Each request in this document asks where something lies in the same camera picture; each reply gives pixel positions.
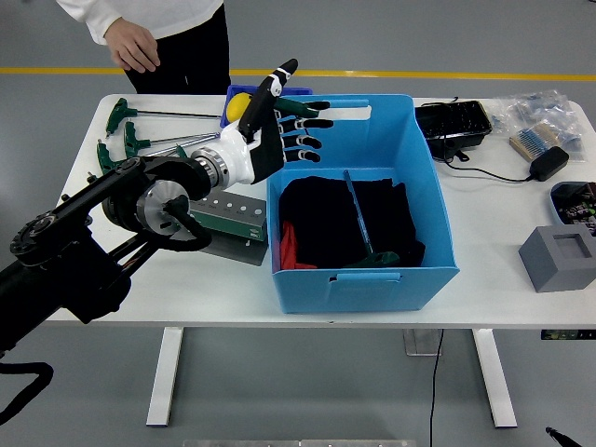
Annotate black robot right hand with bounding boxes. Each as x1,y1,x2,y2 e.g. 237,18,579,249
544,426,583,447

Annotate black power adapter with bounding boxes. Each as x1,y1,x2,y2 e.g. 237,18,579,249
527,145,570,183

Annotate long green T-handle hex wrench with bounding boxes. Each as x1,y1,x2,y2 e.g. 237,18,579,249
105,97,223,135

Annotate grey hollow block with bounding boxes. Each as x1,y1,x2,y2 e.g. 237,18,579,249
518,223,596,293

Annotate clear plastic bag of parts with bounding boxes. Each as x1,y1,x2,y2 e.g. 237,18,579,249
488,88,589,164

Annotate yellow ball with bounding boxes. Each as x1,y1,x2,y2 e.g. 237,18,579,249
225,92,255,126

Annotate black plastic tray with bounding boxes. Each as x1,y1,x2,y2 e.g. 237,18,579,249
413,100,494,162

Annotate person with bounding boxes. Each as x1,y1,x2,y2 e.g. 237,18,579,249
55,0,232,94

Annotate large light blue storage box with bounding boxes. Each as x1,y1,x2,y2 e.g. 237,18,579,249
265,92,461,314

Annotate large green T-handle hex wrench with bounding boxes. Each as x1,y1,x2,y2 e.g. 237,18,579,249
343,169,401,270

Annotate black cloth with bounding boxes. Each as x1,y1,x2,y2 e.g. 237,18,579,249
278,174,426,269

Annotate grey metal plate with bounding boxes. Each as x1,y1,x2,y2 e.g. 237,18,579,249
182,439,416,447

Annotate light blue parts bin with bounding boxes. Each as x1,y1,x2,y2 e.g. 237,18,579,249
549,181,596,225

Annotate tan resistor strip bundle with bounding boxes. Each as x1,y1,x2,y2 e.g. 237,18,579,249
508,123,562,163

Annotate black floor cable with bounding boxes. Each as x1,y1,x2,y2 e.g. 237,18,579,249
427,328,444,447

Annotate black adapter cable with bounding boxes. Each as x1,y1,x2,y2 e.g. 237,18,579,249
437,97,532,183

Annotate person's right hand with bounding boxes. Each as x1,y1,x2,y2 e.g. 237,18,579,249
104,18,162,74

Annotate red cloth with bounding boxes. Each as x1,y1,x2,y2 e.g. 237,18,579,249
278,219,318,270

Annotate white table leg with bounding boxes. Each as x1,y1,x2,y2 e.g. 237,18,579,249
145,327,185,428
470,328,518,429

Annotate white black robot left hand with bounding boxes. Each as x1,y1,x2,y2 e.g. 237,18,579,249
217,58,335,187

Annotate small dark blue parts bin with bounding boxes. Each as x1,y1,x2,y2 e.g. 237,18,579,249
220,84,314,129

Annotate green metal wrench holder stand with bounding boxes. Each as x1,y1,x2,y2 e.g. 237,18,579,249
188,193,270,267

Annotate clear floor plate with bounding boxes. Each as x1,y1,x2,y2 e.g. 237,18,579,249
402,328,442,358

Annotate table height control panel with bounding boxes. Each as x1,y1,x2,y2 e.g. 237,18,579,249
539,329,596,341

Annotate mixed electronic parts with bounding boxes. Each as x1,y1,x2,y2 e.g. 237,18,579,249
556,183,596,234

